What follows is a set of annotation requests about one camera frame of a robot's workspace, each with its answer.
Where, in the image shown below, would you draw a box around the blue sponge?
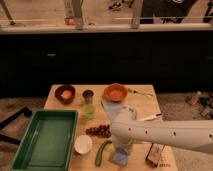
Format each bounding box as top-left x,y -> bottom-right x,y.
111,148 -> 128,166

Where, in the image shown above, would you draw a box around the dark brown bowl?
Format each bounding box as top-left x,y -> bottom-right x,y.
55,85 -> 75,104

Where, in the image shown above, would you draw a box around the red grape bunch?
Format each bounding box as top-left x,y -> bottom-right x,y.
85,125 -> 111,138

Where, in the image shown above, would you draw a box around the green cucumber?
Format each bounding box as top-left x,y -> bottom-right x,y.
95,140 -> 112,167

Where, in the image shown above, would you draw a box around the grey metal cup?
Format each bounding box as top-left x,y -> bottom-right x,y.
82,90 -> 94,104

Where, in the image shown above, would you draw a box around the green plastic cup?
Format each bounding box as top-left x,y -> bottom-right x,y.
83,104 -> 95,119

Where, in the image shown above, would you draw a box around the orange red bowl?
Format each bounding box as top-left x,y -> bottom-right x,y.
103,83 -> 128,102

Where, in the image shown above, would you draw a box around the white handled dish brush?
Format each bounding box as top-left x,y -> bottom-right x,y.
138,113 -> 162,121

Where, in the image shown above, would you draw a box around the green plastic tray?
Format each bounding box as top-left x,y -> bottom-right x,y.
11,110 -> 78,171

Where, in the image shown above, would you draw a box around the black stand legs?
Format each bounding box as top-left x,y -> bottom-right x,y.
0,106 -> 33,146

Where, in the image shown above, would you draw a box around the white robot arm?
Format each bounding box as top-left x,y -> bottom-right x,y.
111,107 -> 213,155

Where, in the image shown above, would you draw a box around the white small bowl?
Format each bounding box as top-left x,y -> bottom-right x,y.
74,135 -> 93,154

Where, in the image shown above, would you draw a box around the blue grey cloth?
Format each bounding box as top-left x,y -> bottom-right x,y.
101,99 -> 123,120

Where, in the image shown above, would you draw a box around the red white object on ledge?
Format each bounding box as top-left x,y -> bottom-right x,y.
64,18 -> 76,26

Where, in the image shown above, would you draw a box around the orange food in bowl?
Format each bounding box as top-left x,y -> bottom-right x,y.
61,90 -> 72,100

